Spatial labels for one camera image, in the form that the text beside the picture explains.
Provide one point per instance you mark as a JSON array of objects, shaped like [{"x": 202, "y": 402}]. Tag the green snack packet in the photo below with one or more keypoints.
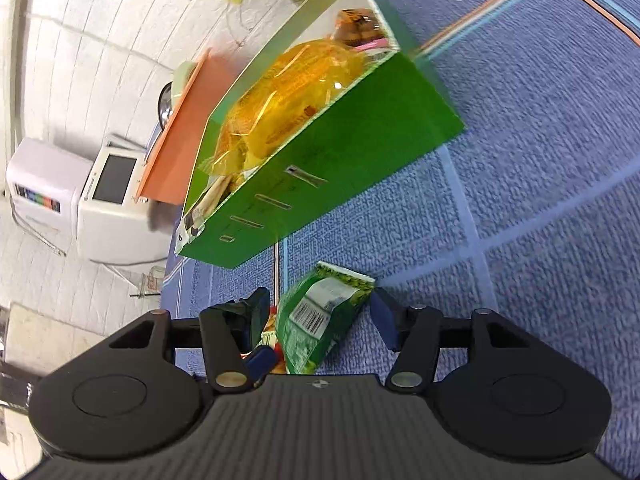
[{"x": 320, "y": 330}]

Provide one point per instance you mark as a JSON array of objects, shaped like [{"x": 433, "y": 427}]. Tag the green cardboard box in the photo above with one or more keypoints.
[{"x": 350, "y": 150}]

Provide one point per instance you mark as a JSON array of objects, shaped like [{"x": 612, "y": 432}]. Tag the clear glass cup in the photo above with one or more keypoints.
[{"x": 152, "y": 280}]

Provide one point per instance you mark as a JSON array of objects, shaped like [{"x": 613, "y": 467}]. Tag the metal bowl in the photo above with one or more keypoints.
[{"x": 163, "y": 102}]

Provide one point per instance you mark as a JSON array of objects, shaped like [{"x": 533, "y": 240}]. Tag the white appliance with colour label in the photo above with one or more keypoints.
[{"x": 45, "y": 170}]

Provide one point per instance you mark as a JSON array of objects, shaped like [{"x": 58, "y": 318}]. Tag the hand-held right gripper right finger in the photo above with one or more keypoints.
[{"x": 385, "y": 317}]

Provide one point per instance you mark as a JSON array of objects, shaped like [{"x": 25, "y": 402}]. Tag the brown snack packet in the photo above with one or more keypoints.
[{"x": 357, "y": 22}]

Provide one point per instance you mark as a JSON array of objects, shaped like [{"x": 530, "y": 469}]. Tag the yellow red snack packet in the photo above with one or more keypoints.
[{"x": 270, "y": 332}]

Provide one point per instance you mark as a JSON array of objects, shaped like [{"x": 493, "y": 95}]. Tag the orange plastic basin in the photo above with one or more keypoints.
[{"x": 185, "y": 135}]

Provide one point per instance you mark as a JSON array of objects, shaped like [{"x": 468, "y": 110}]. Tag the white appliance with screen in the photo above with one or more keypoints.
[{"x": 115, "y": 230}]

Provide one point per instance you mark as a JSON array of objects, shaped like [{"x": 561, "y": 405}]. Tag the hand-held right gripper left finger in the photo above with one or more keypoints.
[{"x": 257, "y": 310}]

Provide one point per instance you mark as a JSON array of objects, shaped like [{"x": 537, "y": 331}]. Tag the clear yellow snack bag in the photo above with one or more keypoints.
[{"x": 290, "y": 95}]

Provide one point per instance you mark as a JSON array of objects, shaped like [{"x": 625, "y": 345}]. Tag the pale green tape roll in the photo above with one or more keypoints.
[{"x": 181, "y": 75}]

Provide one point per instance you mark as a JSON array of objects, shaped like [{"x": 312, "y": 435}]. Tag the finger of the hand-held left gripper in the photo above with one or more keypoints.
[{"x": 262, "y": 360}]

